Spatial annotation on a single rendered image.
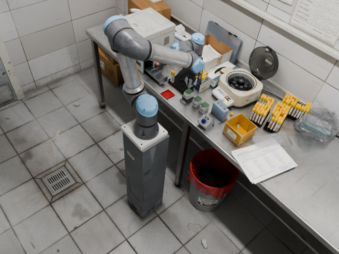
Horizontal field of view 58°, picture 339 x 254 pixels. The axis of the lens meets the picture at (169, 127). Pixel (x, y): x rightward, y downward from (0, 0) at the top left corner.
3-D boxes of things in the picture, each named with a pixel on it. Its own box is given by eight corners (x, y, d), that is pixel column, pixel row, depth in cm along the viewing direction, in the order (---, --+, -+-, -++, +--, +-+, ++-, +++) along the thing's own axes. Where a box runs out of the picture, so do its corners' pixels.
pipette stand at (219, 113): (208, 114, 194) (211, 103, 186) (217, 110, 197) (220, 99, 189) (219, 124, 189) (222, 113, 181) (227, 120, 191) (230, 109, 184)
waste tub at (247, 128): (221, 132, 184) (225, 121, 177) (237, 123, 190) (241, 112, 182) (237, 147, 178) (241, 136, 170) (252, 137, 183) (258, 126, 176)
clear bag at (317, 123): (289, 127, 191) (301, 107, 177) (298, 111, 201) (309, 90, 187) (330, 147, 183) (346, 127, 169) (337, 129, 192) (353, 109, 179)
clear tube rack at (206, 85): (178, 77, 215) (179, 69, 210) (189, 72, 220) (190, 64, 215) (199, 93, 206) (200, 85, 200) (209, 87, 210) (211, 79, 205)
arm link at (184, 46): (179, 52, 156) (198, 47, 160) (169, 41, 162) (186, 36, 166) (178, 65, 162) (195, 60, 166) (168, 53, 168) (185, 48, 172)
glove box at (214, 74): (202, 80, 215) (204, 69, 207) (225, 68, 226) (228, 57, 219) (215, 90, 209) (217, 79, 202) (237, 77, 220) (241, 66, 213)
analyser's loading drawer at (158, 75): (141, 69, 215) (141, 63, 211) (149, 65, 218) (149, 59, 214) (160, 84, 206) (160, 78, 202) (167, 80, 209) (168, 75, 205)
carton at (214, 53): (178, 63, 226) (180, 45, 215) (206, 50, 239) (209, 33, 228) (202, 80, 215) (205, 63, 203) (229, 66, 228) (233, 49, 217)
